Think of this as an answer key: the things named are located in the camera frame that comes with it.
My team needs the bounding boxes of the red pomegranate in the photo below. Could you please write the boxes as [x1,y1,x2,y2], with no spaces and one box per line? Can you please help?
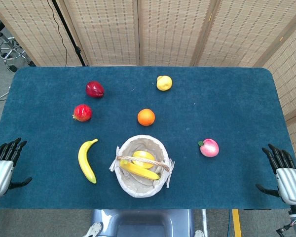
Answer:
[72,104,93,122]

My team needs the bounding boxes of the black tripod stand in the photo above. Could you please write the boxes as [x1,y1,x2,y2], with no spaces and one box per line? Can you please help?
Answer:
[51,0,89,67]

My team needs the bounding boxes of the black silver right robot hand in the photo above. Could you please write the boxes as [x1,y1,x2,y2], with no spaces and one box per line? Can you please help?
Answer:
[256,143,296,207]

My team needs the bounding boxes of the thin black cable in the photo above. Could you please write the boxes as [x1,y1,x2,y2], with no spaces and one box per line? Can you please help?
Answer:
[47,0,69,67]

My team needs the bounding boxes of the dark red apple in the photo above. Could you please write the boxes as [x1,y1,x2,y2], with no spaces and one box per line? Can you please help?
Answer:
[85,80,105,98]

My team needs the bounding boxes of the woven folding screen panel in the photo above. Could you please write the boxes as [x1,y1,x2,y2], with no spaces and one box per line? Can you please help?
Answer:
[0,0,89,67]
[261,24,296,173]
[59,0,141,67]
[137,0,222,67]
[194,0,296,68]

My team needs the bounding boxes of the wicker basket with cloth liner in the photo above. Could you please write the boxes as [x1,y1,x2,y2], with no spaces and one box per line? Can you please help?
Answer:
[110,134,175,198]

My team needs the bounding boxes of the grey blue robot body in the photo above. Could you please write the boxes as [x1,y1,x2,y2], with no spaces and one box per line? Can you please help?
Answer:
[85,209,205,237]

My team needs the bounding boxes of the yellow floor tape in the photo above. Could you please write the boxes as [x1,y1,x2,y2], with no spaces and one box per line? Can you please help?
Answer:
[231,209,242,237]

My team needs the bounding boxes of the green-tipped yellow banana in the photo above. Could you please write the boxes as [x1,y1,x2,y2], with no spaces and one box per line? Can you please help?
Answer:
[78,138,99,184]

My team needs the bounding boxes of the office chair base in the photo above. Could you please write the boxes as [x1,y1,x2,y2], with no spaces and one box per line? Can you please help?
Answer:
[0,7,37,73]

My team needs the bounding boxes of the blue table cloth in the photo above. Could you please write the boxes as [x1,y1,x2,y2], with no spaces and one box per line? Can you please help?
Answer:
[0,66,296,210]

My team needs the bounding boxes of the plain yellow banana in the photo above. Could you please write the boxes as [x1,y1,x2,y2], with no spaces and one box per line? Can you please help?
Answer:
[119,159,161,181]

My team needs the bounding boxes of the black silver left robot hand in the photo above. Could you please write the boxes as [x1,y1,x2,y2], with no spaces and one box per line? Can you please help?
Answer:
[0,137,33,198]

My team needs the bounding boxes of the yellow mango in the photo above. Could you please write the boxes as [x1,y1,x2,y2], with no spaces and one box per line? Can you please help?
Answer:
[132,151,155,169]

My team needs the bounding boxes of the orange fruit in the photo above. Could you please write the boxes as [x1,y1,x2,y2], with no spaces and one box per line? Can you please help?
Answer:
[137,108,156,127]

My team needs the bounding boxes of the pink peach with leaf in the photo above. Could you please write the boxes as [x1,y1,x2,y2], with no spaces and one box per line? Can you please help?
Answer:
[198,138,220,158]

